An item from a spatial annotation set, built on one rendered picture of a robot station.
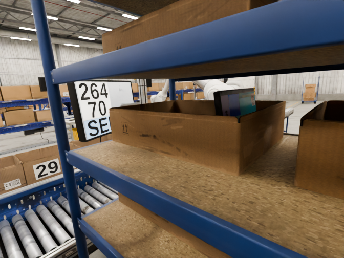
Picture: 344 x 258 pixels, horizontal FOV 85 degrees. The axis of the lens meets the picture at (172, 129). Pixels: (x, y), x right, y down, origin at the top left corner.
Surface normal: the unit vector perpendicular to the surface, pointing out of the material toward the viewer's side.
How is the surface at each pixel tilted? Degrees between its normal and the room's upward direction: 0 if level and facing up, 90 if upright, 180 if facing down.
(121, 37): 90
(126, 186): 90
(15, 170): 90
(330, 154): 91
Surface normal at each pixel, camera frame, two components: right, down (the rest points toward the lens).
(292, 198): -0.05, -0.98
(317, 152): -0.70, 0.20
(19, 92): 0.76, 0.10
